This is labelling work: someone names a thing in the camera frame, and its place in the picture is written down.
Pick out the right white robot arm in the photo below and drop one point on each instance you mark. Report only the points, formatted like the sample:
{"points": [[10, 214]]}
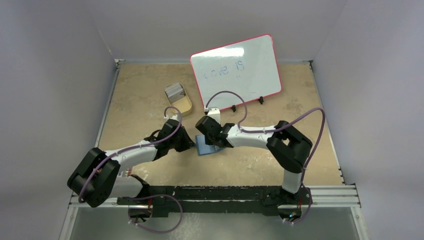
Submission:
{"points": [[289, 146]]}

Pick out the blue leather card holder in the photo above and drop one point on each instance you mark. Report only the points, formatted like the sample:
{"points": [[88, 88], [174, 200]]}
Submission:
{"points": [[204, 149]]}

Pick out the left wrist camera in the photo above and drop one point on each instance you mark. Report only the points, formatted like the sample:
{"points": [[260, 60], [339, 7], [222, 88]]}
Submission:
{"points": [[175, 117]]}

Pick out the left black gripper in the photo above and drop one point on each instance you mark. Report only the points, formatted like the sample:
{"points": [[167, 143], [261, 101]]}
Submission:
{"points": [[187, 143]]}

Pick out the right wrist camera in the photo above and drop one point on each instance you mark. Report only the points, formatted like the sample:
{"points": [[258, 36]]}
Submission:
{"points": [[214, 113]]}

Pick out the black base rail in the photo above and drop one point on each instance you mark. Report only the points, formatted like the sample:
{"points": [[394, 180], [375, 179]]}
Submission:
{"points": [[158, 201]]}

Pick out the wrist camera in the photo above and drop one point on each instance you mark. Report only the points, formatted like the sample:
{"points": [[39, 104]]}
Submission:
{"points": [[214, 113], [175, 117]]}

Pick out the colourful marker box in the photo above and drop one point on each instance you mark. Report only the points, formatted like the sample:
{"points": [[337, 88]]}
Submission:
{"points": [[126, 173]]}

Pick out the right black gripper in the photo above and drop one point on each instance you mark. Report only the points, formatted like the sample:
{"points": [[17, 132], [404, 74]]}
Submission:
{"points": [[214, 136]]}

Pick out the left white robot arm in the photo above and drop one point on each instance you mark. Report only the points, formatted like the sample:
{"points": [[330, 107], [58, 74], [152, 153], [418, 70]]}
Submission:
{"points": [[95, 179]]}

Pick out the red framed whiteboard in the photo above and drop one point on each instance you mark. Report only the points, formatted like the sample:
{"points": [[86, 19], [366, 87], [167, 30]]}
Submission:
{"points": [[236, 73]]}

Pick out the beige oval tray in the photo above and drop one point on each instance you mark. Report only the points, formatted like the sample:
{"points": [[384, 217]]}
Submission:
{"points": [[182, 103]]}

